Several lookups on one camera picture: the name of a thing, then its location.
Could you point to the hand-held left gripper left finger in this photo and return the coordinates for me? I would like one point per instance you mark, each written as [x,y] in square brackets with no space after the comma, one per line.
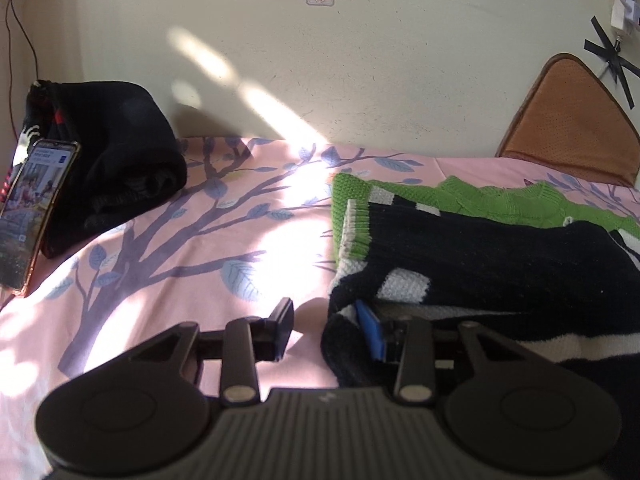
[280,331]

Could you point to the striped green knit sweater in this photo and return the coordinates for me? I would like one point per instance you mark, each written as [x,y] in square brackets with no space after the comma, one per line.
[475,255]

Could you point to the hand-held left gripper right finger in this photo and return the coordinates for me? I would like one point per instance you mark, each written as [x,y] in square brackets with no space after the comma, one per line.
[370,331]

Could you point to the brown cushion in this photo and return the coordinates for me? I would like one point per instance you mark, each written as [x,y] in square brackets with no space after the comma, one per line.
[565,115]

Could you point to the black tape cross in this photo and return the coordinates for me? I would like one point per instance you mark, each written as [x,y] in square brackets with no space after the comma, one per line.
[607,50]

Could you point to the pink tree-print bedsheet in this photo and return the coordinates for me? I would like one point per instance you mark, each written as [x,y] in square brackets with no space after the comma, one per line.
[200,260]

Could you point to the black knit garment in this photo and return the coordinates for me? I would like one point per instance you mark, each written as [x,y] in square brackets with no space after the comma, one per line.
[115,160]

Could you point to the smartphone in clear case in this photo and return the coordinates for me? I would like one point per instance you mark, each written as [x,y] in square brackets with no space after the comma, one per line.
[30,210]

